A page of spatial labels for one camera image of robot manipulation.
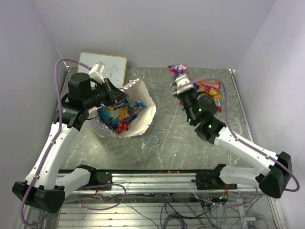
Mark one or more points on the large blue Blendy packet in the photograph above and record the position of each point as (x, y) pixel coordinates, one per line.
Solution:
(112, 116)

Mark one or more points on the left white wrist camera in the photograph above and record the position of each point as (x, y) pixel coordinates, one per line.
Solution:
(96, 72)

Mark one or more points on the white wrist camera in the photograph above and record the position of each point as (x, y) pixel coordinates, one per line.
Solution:
(181, 84)
(96, 72)

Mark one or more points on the small yellow-framed whiteboard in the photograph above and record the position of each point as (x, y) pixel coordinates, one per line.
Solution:
(115, 66)

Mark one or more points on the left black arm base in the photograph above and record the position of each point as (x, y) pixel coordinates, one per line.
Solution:
(98, 178)

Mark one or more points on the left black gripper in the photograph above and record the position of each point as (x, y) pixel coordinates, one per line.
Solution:
(113, 93)

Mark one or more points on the orange snack packet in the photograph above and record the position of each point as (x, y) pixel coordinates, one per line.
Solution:
(212, 88)

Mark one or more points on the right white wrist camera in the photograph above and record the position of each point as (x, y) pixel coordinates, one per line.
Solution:
(181, 84)

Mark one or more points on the aluminium rail frame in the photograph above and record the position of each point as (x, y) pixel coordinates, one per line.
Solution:
(160, 200)

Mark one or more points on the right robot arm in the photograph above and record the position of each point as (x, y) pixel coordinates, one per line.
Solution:
(270, 172)

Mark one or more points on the small red candy packet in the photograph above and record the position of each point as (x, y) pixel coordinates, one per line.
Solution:
(123, 126)

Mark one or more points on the blue candy packet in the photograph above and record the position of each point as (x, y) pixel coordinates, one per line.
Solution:
(137, 108)

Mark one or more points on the red pink snack packet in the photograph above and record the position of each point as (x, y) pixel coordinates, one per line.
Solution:
(218, 105)

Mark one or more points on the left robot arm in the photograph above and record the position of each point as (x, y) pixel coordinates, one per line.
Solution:
(42, 188)

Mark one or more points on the purple snack packet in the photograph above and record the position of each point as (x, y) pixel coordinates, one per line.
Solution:
(178, 69)

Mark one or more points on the blue checkered paper bag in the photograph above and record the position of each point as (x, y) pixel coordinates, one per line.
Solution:
(137, 91)

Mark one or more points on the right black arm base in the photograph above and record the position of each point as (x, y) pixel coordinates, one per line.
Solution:
(206, 181)

